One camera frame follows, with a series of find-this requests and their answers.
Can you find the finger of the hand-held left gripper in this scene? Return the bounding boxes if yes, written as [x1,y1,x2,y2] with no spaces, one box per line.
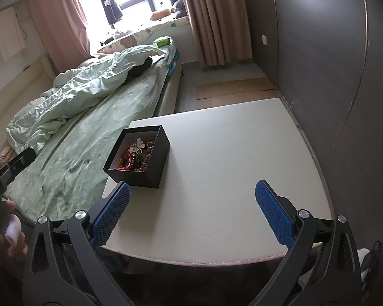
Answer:
[0,148,38,183]

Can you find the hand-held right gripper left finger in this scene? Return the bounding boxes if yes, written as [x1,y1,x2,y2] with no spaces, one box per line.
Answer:
[22,181,131,306]

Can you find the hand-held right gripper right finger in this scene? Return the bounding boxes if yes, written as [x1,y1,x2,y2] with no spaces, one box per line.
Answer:
[247,179,363,306]

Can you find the black jewelry box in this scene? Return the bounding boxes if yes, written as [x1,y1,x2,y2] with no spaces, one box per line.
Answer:
[103,125,171,189]

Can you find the pile of mixed jewelry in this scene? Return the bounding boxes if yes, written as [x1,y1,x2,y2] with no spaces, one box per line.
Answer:
[114,136,155,172]

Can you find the person's left hand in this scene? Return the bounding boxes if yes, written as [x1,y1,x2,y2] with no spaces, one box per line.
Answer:
[0,198,28,266]

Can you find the small floral pillow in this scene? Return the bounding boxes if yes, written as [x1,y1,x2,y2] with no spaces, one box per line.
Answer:
[0,146,14,164]

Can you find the bed with green sheet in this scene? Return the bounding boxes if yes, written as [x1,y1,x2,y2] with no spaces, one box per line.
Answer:
[0,45,183,227]

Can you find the beige headboard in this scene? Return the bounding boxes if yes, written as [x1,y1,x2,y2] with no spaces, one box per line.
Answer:
[0,54,60,173]

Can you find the pale green duvet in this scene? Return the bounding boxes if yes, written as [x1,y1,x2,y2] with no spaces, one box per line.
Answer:
[6,45,166,152]

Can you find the white crumpled item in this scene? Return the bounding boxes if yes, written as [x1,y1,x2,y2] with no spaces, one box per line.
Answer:
[357,248,371,282]

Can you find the dark bag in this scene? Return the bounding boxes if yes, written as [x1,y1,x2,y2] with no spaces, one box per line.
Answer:
[368,240,383,272]

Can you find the flattened cardboard sheets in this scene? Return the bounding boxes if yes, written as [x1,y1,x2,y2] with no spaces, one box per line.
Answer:
[196,76,285,108]

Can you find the black cloth item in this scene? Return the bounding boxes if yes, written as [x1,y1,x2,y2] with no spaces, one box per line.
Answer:
[128,57,154,79]

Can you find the pink curtain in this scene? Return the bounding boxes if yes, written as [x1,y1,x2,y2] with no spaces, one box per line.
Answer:
[178,0,253,68]
[27,0,92,71]

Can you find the floral sill cushion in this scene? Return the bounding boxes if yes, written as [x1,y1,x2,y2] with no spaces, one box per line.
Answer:
[97,18,189,55]

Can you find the orange plush toy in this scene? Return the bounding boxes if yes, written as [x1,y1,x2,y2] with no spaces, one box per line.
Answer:
[151,8,172,20]

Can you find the dark pillow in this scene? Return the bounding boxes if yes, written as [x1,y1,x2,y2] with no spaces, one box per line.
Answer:
[170,0,188,19]

